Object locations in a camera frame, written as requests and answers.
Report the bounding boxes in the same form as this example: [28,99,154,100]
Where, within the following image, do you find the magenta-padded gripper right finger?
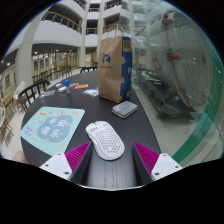
[131,141,184,186]

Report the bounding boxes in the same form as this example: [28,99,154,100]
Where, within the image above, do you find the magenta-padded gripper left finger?
[39,141,94,186]

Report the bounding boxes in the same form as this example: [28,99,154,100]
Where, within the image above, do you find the white perforated computer mouse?
[85,120,126,162]

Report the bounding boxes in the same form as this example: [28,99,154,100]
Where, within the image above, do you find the light teal printed mouse pad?
[19,106,86,157]

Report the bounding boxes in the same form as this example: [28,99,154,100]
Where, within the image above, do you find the flat grey square case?
[111,100,139,119]

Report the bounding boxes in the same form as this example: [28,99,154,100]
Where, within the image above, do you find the blue and white plastic packet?
[81,86,100,98]

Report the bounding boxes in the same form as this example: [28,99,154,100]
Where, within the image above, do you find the clear plastic packet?
[39,89,57,99]

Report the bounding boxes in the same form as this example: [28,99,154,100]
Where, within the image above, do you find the orange flat packet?
[73,83,89,91]

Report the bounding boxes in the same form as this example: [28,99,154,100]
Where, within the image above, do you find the small blue-capped bottle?
[64,79,71,94]

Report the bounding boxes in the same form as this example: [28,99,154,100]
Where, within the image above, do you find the black slatted chair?
[79,66,99,74]
[17,78,51,113]

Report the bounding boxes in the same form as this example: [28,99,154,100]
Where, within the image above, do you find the group of dark chairs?
[31,64,73,83]

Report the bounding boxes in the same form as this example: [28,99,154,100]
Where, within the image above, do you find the white mesh chair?
[12,80,27,102]

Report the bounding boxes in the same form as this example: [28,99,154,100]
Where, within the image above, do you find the brown and blue paper bag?
[97,23,134,104]

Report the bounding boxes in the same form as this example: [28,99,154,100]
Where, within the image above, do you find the large white cylindrical machine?
[133,9,214,118]

